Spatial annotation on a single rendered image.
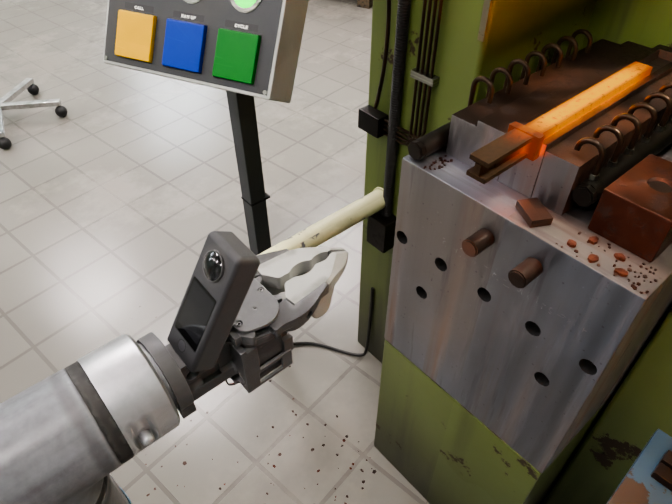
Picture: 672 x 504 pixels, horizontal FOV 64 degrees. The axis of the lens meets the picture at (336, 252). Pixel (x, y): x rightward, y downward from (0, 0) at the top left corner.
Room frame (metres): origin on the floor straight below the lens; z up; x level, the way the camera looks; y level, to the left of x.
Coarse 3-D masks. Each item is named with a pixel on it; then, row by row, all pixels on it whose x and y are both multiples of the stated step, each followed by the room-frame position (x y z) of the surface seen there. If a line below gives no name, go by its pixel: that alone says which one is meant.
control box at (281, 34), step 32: (128, 0) 0.95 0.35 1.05; (160, 0) 0.93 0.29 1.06; (192, 0) 0.90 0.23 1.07; (224, 0) 0.89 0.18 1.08; (256, 0) 0.86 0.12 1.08; (288, 0) 0.86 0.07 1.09; (160, 32) 0.90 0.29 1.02; (256, 32) 0.84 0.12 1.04; (288, 32) 0.85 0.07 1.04; (128, 64) 0.90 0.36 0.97; (160, 64) 0.88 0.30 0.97; (288, 64) 0.84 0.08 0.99; (256, 96) 0.79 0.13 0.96; (288, 96) 0.84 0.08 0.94
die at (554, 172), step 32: (576, 64) 0.87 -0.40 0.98; (608, 64) 0.84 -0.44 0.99; (512, 96) 0.75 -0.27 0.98; (544, 96) 0.73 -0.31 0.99; (640, 96) 0.73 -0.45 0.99; (480, 128) 0.66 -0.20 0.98; (576, 128) 0.63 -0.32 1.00; (544, 160) 0.58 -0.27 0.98; (576, 160) 0.56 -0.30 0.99; (544, 192) 0.57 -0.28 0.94
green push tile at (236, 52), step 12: (228, 36) 0.85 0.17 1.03; (240, 36) 0.84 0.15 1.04; (252, 36) 0.83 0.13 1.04; (216, 48) 0.85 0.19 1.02; (228, 48) 0.84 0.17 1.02; (240, 48) 0.83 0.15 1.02; (252, 48) 0.82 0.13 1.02; (216, 60) 0.84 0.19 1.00; (228, 60) 0.83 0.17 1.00; (240, 60) 0.82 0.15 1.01; (252, 60) 0.81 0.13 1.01; (216, 72) 0.83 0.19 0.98; (228, 72) 0.82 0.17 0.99; (240, 72) 0.81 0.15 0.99; (252, 72) 0.81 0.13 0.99; (252, 84) 0.80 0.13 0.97
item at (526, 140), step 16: (640, 64) 0.80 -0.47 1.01; (608, 80) 0.75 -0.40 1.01; (624, 80) 0.75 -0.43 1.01; (576, 96) 0.70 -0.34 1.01; (592, 96) 0.70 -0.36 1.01; (608, 96) 0.71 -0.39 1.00; (560, 112) 0.65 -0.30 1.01; (576, 112) 0.65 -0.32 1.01; (512, 128) 0.61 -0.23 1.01; (528, 128) 0.60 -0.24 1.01; (544, 128) 0.61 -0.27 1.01; (560, 128) 0.63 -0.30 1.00; (496, 144) 0.57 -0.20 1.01; (512, 144) 0.57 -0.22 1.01; (528, 144) 0.59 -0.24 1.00; (480, 160) 0.53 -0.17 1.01; (496, 160) 0.54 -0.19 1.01; (512, 160) 0.57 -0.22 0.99; (480, 176) 0.53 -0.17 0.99; (496, 176) 0.54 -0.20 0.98
